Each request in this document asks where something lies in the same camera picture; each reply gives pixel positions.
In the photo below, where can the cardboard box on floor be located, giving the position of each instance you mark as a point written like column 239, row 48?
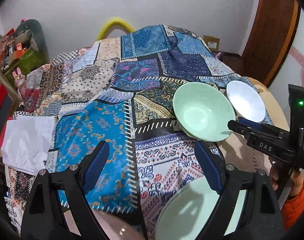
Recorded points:
column 212, row 43

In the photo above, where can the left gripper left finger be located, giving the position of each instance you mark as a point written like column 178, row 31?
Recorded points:
column 43, row 216

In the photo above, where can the orange sleeve forearm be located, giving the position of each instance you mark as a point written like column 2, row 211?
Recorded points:
column 292, row 209

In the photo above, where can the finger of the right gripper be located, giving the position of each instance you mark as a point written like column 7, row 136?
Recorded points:
column 244, row 129
column 265, row 128

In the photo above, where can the green box of clutter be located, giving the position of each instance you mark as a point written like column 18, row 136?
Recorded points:
column 20, row 51

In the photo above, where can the pink rabbit toy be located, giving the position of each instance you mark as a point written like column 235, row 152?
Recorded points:
column 20, row 82

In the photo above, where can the white spotted bowl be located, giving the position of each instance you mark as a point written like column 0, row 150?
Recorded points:
column 246, row 101

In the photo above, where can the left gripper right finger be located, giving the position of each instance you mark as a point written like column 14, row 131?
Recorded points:
column 247, row 207

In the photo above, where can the mint green bowl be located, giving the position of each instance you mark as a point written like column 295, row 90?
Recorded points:
column 203, row 111

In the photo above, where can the white folded cloth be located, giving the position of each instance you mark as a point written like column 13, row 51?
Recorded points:
column 26, row 143

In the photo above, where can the patchwork bed cover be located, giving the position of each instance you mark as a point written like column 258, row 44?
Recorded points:
column 121, row 91

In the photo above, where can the mint green plate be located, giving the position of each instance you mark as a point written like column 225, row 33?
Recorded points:
column 187, row 211

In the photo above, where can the person right hand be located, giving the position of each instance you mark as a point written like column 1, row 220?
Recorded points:
column 297, row 179

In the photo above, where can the grey green plush cushion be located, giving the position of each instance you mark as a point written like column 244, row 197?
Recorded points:
column 30, row 34

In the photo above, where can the pink bowl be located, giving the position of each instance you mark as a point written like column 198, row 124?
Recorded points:
column 114, row 227

